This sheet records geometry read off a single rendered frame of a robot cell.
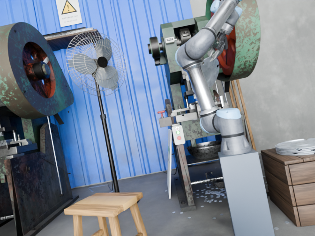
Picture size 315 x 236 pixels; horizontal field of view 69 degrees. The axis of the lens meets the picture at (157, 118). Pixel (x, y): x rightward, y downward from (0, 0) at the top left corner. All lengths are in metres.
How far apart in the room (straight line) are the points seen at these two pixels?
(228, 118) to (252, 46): 0.81
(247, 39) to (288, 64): 1.90
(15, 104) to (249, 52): 1.82
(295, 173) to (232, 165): 0.37
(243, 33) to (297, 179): 1.02
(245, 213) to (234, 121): 0.45
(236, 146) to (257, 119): 2.23
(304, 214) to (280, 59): 2.52
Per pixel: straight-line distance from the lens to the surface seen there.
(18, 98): 2.02
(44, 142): 2.52
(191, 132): 1.77
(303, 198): 1.47
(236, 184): 1.21
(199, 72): 1.31
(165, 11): 3.44
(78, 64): 2.10
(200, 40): 1.23
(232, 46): 2.13
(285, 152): 1.52
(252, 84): 3.43
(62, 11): 3.69
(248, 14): 1.86
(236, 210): 1.25
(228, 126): 1.19
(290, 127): 3.61
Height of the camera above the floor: 0.68
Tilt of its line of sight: 1 degrees up
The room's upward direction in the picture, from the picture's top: 11 degrees counter-clockwise
